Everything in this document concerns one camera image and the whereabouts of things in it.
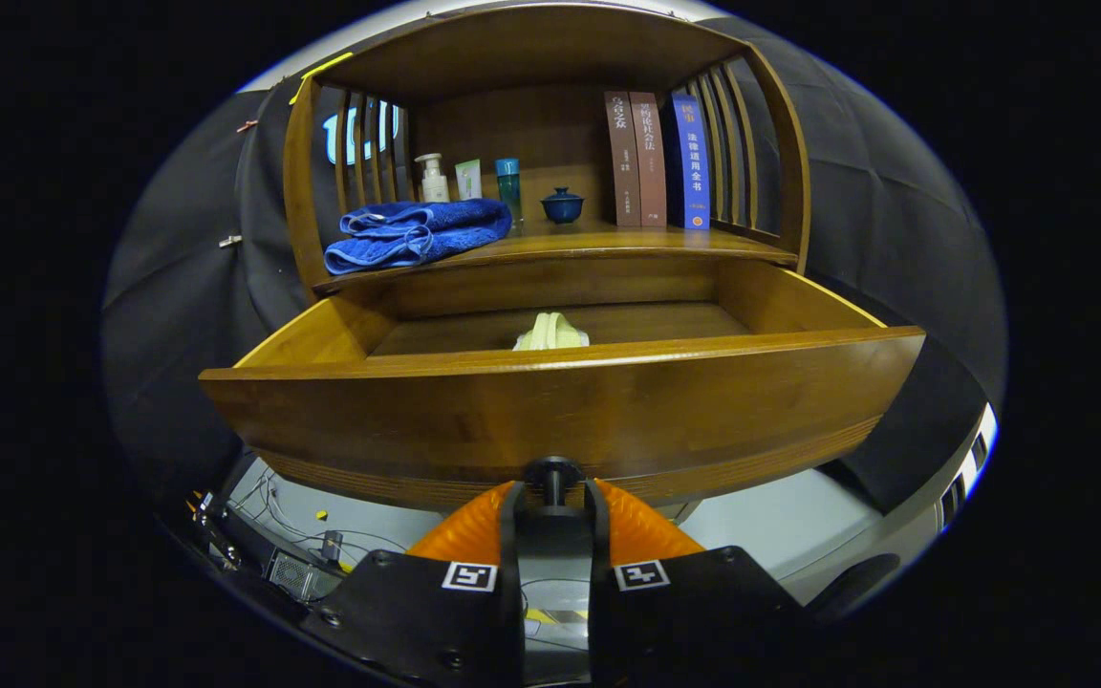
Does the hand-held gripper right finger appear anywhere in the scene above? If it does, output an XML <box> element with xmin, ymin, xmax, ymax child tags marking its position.
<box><xmin>587</xmin><ymin>478</ymin><xmax>814</xmax><ymax>688</ymax></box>

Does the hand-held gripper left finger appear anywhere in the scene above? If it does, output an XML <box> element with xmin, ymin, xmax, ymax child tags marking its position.
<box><xmin>300</xmin><ymin>480</ymin><xmax>526</xmax><ymax>688</ymax></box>

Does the wooden drawer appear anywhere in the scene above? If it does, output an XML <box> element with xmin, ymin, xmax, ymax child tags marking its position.
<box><xmin>199</xmin><ymin>258</ymin><xmax>926</xmax><ymax>517</ymax></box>

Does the reddish brown book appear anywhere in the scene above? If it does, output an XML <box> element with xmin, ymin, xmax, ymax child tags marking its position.
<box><xmin>629</xmin><ymin>92</ymin><xmax>668</xmax><ymax>228</ymax></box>

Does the grey electronic box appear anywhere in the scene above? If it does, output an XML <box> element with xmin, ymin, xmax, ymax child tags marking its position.
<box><xmin>267</xmin><ymin>549</ymin><xmax>343</xmax><ymax>603</ymax></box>

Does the blue towel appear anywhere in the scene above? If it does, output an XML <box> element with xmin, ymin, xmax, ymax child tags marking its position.
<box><xmin>324</xmin><ymin>199</ymin><xmax>513</xmax><ymax>276</ymax></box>

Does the blue capped clear bottle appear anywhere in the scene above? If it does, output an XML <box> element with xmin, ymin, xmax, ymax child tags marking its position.
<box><xmin>496</xmin><ymin>158</ymin><xmax>523</xmax><ymax>227</ymax></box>

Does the wooden countertop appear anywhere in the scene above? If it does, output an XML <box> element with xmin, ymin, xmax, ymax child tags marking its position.
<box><xmin>313</xmin><ymin>220</ymin><xmax>798</xmax><ymax>292</ymax></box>

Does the white pump bottle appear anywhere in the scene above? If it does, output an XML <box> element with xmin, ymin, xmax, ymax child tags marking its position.
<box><xmin>414</xmin><ymin>153</ymin><xmax>450</xmax><ymax>204</ymax></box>

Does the wooden cabinet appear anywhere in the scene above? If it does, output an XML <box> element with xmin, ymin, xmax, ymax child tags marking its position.
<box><xmin>283</xmin><ymin>3</ymin><xmax>811</xmax><ymax>307</ymax></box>

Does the blue book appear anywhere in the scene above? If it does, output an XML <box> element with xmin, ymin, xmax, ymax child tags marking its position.
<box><xmin>663</xmin><ymin>93</ymin><xmax>712</xmax><ymax>230</ymax></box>

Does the blue lidded teacup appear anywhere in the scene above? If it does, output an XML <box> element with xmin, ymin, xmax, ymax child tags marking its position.
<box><xmin>540</xmin><ymin>187</ymin><xmax>585</xmax><ymax>226</ymax></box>

